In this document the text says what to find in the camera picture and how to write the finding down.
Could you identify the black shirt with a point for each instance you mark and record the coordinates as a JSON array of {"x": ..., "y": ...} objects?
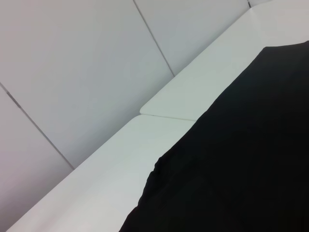
[{"x": 229, "y": 157}]

